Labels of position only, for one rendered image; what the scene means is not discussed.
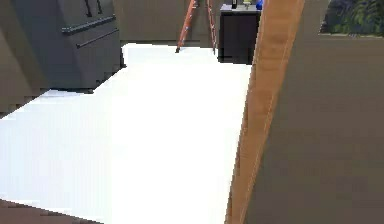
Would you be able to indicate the dark grey fridge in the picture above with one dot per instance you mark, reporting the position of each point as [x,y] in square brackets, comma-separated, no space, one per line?
[66,50]

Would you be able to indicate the black bottle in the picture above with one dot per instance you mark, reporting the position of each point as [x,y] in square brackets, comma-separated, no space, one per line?
[234,3]

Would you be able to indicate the orange ladder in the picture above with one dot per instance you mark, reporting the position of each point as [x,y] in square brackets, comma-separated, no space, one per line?
[186,25]

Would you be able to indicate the blue round object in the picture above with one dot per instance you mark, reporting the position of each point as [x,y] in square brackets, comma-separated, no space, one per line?
[259,4]

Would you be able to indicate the black cupboard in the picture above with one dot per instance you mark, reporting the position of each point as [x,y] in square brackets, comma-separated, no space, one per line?
[237,36]

